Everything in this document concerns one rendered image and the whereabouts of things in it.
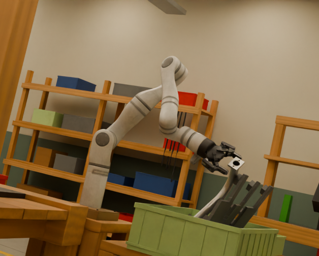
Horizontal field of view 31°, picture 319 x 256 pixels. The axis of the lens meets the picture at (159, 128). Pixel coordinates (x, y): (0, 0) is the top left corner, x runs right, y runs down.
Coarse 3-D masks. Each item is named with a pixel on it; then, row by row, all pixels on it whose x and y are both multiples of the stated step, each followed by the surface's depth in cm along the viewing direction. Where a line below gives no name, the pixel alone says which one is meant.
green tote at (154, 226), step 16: (144, 208) 212; (160, 208) 211; (176, 208) 250; (144, 224) 212; (160, 224) 210; (176, 224) 207; (192, 224) 205; (208, 224) 202; (256, 224) 256; (128, 240) 214; (144, 240) 211; (160, 240) 209; (176, 240) 206; (192, 240) 204; (208, 240) 202; (224, 240) 199; (240, 240) 199; (256, 240) 220; (272, 240) 246
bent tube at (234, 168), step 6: (234, 162) 215; (240, 162) 214; (234, 168) 211; (234, 174) 215; (228, 180) 218; (228, 186) 219; (222, 192) 219; (228, 192) 219; (216, 198) 217; (222, 198) 218; (210, 204) 214; (204, 210) 211; (210, 210) 213; (198, 216) 209
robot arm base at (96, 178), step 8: (88, 168) 244; (96, 168) 242; (104, 168) 243; (88, 176) 243; (96, 176) 242; (104, 176) 243; (88, 184) 242; (96, 184) 242; (104, 184) 244; (88, 192) 241; (96, 192) 242; (80, 200) 244; (88, 200) 241; (96, 200) 242
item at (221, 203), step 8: (240, 176) 216; (248, 176) 218; (240, 184) 214; (232, 192) 215; (224, 200) 211; (232, 200) 217; (216, 208) 206; (224, 208) 213; (208, 216) 207; (216, 216) 211; (224, 216) 219
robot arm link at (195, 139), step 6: (192, 138) 219; (198, 138) 219; (204, 138) 219; (186, 144) 221; (192, 144) 219; (198, 144) 218; (192, 150) 220; (192, 156) 223; (198, 156) 223; (192, 162) 222
